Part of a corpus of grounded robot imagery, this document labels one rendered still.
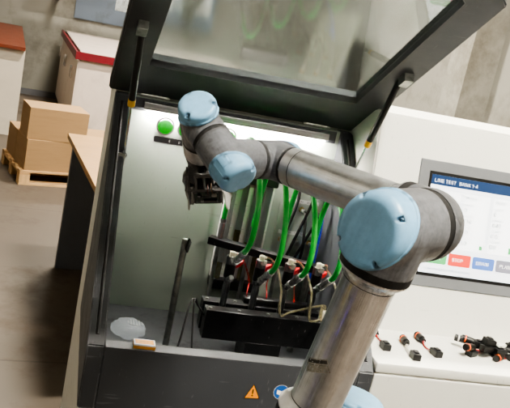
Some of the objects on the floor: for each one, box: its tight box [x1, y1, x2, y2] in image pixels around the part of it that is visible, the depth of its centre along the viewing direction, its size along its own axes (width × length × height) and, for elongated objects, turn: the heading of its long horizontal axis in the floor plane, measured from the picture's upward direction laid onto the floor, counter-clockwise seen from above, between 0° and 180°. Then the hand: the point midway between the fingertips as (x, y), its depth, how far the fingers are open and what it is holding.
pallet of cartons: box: [1, 100, 104, 188], centre depth 686 cm, size 113×90×64 cm
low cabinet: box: [55, 29, 119, 130], centre depth 959 cm, size 216×255×96 cm
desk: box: [54, 133, 104, 270], centre depth 419 cm, size 79×154×82 cm, turn 160°
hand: (210, 197), depth 176 cm, fingers open, 7 cm apart
